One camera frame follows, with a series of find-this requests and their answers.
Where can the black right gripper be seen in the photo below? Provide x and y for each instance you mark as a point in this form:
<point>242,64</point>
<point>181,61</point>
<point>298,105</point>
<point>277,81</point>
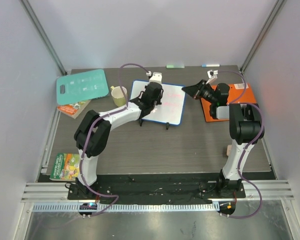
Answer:
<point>201,89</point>

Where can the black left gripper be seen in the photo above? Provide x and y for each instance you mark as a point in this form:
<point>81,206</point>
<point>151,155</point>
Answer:
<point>158,102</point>

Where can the blue framed whiteboard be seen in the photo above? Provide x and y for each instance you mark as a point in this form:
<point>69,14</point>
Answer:
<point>170,111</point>

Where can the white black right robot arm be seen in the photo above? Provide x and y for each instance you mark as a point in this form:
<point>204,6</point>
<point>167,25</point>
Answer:
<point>246,127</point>

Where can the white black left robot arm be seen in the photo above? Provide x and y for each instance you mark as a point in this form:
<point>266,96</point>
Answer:
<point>92,135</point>

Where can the blue white marker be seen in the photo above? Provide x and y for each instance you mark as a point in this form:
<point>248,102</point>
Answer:
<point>210,65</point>

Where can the yellow green mug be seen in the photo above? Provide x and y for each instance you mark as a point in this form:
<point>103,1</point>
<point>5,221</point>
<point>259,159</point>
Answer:
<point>119,95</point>

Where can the orange clipboard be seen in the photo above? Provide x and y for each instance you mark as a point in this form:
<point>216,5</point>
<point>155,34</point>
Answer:
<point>235,91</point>

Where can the orange cover book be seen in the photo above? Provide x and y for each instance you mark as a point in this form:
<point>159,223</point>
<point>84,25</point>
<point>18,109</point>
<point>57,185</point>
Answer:
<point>73,110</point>

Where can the teal cutting board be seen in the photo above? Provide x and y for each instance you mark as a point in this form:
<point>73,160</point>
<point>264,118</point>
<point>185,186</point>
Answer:
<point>82,86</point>

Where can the green cover book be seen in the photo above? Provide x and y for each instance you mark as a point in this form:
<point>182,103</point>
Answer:
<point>66,167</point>

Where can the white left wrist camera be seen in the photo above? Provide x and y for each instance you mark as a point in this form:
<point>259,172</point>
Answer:
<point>155,77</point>

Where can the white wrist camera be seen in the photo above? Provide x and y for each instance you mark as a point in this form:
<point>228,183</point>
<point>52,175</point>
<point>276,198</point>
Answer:
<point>155,77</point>
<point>213,75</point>

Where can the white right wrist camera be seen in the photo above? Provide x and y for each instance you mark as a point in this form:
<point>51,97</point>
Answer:
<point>213,75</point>

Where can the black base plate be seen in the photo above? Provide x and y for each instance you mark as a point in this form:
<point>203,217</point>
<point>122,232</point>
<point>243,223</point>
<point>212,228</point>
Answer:
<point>153,189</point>

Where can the white slotted cable duct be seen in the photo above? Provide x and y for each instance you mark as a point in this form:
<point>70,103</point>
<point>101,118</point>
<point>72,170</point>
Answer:
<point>86,207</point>

